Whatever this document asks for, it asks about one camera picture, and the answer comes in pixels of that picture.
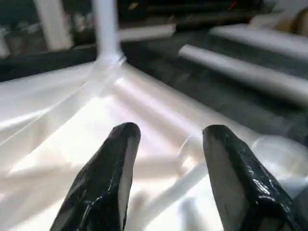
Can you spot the white flat board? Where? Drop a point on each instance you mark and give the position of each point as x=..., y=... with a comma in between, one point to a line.
x=269, y=41

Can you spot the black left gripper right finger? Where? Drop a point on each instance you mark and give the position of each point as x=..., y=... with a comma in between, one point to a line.
x=240, y=187

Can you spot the white plastic table top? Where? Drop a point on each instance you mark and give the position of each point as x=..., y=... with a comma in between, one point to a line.
x=96, y=134

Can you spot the white plastic table leg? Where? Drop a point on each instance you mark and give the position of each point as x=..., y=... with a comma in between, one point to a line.
x=240, y=72
x=106, y=29

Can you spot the black work mat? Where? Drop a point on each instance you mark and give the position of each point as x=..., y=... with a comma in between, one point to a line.
x=202, y=91

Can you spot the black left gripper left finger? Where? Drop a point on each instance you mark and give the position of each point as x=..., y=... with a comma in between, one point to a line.
x=103, y=187

